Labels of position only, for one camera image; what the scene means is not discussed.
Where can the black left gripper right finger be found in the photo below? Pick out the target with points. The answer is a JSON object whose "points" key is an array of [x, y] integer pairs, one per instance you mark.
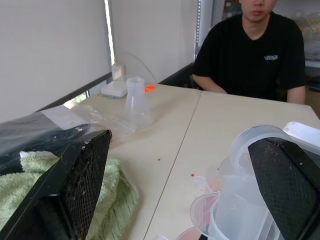
{"points": [[287, 182]]}

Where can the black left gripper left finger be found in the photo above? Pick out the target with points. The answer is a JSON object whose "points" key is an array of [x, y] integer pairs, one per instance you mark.
{"points": [[75, 180]]}

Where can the clear cup with red residue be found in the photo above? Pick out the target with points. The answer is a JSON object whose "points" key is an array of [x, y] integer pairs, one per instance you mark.
{"points": [[214, 178]]}

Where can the small clear plastic cup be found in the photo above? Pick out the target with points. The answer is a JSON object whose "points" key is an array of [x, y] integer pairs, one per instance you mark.
{"points": [[201, 186]]}

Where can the clear spouted measuring cup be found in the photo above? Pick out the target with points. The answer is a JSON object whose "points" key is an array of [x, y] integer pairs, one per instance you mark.
{"points": [[200, 212]]}

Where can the clear cup of red liquid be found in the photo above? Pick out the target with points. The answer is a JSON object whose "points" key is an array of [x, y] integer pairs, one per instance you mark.
{"points": [[190, 235]]}

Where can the green terry towel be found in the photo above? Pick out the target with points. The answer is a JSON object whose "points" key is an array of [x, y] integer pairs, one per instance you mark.
{"points": [[117, 192]]}

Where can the white plastic tray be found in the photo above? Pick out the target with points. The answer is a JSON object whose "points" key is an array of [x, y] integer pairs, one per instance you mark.
{"points": [[303, 132]]}

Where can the large clear measuring jug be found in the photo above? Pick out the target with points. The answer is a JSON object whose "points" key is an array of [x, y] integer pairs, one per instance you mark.
{"points": [[235, 200]]}

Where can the black plastic bag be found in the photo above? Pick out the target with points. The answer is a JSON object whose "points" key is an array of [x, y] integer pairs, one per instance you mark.
{"points": [[25, 140]]}

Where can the clear zip bag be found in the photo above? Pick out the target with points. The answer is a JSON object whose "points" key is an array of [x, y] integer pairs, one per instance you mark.
{"points": [[100, 116]]}

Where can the translucent plastic conical flask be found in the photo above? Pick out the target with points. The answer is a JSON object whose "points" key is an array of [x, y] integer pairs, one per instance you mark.
{"points": [[137, 107]]}

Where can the white plug adapter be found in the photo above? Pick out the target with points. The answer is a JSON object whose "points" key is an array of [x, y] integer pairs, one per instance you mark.
{"points": [[118, 71]]}

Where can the small orange plastic piece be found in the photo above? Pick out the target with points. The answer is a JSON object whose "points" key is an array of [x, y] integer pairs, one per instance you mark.
{"points": [[149, 88]]}

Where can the person in black t-shirt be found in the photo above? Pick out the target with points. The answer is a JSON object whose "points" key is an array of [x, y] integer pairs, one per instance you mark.
{"points": [[250, 50]]}

